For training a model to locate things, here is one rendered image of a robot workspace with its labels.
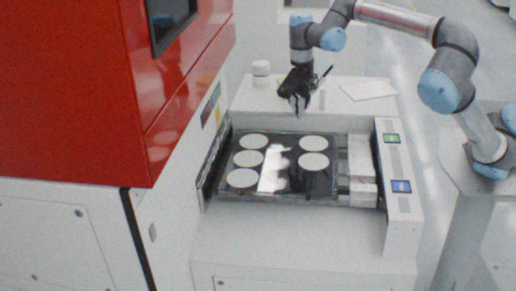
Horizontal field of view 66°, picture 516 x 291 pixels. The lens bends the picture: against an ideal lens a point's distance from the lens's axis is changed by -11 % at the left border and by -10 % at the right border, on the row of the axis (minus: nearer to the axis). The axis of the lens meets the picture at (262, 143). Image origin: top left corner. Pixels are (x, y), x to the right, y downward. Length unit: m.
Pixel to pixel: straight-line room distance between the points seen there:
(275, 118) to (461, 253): 0.97
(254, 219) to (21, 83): 0.81
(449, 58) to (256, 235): 0.72
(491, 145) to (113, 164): 1.04
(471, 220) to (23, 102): 1.58
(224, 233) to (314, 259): 0.28
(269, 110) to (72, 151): 0.92
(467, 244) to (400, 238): 0.75
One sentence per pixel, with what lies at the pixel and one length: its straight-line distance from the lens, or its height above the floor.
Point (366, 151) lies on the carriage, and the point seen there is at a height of 0.88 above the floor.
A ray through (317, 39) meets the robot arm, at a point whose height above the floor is 1.29.
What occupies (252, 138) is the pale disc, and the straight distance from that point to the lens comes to 1.57.
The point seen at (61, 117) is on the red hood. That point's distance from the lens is 0.83.
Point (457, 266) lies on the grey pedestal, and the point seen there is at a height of 0.31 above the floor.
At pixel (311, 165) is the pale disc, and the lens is 1.43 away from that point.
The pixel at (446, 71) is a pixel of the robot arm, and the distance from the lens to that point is 1.13.
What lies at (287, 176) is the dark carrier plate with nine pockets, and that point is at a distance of 1.38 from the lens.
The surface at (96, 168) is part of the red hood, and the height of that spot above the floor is 1.27.
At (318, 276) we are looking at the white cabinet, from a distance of 1.22.
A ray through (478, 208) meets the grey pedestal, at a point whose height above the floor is 0.64.
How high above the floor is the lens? 1.71
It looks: 32 degrees down
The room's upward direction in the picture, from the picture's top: 3 degrees counter-clockwise
